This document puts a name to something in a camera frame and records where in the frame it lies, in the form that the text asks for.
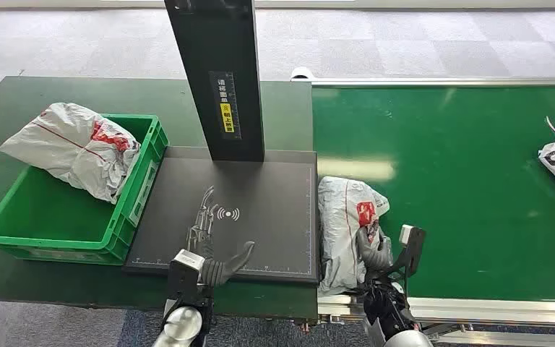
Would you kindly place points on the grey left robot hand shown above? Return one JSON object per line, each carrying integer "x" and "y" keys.
{"x": 216, "y": 270}

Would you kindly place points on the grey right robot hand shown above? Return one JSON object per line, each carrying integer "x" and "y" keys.
{"x": 375, "y": 254}

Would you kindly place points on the white package with red label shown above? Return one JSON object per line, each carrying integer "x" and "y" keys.
{"x": 340, "y": 230}

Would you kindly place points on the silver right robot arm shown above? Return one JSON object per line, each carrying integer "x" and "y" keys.
{"x": 387, "y": 311}

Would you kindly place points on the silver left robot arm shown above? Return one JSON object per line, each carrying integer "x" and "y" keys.
{"x": 181, "y": 325}

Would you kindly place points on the green conveyor belt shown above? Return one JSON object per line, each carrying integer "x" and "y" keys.
{"x": 464, "y": 201}

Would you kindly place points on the crumpled white red-print package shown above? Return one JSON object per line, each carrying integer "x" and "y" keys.
{"x": 74, "y": 148}

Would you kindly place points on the white conveyor roller end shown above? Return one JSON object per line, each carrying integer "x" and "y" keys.
{"x": 301, "y": 73}

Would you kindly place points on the green plastic crate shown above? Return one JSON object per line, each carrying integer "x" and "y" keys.
{"x": 57, "y": 225}

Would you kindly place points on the black yellow column label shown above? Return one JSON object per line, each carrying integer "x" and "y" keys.
{"x": 226, "y": 105}

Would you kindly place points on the black scanner column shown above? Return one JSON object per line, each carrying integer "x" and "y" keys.
{"x": 210, "y": 43}

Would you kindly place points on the dark green table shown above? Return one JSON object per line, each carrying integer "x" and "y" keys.
{"x": 67, "y": 91}

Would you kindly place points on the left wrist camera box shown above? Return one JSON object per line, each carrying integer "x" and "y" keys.
{"x": 186, "y": 273}

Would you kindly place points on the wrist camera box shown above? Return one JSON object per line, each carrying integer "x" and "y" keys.
{"x": 186, "y": 273}
{"x": 411, "y": 246}

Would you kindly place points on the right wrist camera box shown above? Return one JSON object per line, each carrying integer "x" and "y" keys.
{"x": 411, "y": 246}

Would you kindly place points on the black scanner base plate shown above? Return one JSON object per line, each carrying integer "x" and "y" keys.
{"x": 268, "y": 215}

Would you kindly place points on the aluminium conveyor frame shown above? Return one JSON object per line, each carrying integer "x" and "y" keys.
{"x": 474, "y": 311}

